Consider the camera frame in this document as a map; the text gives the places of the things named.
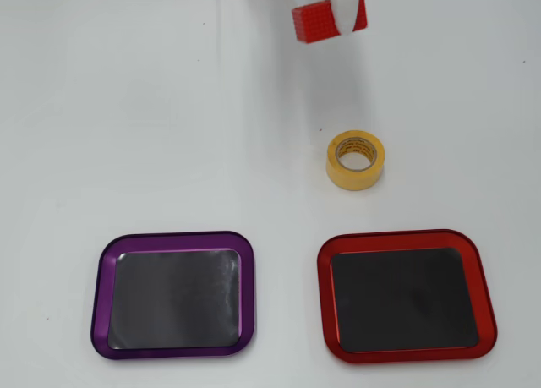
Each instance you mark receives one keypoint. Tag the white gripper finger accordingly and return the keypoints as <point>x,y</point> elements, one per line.
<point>344,7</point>

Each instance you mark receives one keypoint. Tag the purple metal tray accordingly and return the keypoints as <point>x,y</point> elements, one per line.
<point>177,299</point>

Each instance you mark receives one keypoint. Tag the yellow masking tape roll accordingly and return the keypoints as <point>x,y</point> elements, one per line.
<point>353,181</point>

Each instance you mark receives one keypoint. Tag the red metal tray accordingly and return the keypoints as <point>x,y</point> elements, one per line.
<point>403,299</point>

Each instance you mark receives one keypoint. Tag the red studded block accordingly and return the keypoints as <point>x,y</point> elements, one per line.
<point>313,24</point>

